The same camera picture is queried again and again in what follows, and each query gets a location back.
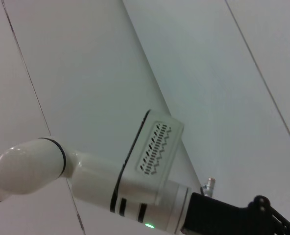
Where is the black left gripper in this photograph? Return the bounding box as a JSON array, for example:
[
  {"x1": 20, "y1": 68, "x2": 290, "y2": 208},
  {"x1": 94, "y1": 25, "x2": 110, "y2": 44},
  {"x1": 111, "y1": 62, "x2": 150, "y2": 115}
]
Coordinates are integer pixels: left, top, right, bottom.
[{"x1": 181, "y1": 192, "x2": 290, "y2": 235}]

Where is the left gripper silver plug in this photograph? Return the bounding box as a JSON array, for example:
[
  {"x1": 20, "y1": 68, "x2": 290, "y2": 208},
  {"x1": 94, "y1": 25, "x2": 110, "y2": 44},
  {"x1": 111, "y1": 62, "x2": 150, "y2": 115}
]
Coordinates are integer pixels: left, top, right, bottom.
[{"x1": 200, "y1": 177, "x2": 216, "y2": 197}]

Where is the left wrist camera housing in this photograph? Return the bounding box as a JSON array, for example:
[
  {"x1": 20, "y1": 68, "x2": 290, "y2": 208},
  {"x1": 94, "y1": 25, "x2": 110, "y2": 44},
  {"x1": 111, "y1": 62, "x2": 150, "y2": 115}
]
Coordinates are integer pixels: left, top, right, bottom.
[{"x1": 110, "y1": 109, "x2": 185, "y2": 213}]

